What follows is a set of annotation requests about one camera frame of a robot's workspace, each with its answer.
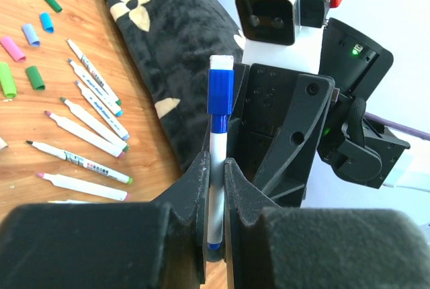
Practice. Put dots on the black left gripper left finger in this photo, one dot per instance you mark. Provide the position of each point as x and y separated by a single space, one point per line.
156 244

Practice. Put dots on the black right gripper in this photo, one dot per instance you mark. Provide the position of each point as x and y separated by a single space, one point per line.
276 126

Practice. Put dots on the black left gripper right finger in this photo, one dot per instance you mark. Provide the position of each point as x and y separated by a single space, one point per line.
268 246

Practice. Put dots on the small blue cap marker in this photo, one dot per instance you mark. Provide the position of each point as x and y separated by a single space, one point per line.
220 103

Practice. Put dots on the light green cap marker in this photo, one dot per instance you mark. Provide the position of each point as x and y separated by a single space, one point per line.
81 161

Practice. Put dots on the lavender cap marker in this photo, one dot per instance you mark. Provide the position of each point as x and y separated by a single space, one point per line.
103 111

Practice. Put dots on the pink cap marker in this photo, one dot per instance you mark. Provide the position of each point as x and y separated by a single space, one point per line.
86 135
85 187

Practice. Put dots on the dark green cap marker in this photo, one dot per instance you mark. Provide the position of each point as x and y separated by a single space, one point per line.
93 71

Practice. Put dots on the light green pen cap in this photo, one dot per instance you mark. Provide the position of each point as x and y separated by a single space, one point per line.
7 81

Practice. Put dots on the pink pen cap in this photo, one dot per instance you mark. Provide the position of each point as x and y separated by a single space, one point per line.
13 49

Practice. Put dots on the lavender pen cap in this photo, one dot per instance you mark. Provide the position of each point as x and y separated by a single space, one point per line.
31 35

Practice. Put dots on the light blue pen cap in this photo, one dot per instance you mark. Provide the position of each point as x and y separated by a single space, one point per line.
46 22

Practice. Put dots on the beige cap marker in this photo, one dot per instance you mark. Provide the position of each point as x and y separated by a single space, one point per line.
70 202

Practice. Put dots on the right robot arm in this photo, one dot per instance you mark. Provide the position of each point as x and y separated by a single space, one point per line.
360 147

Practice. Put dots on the black floral pillow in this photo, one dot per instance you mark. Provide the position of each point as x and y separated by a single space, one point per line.
170 42

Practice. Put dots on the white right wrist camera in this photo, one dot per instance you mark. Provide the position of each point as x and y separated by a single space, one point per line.
285 34

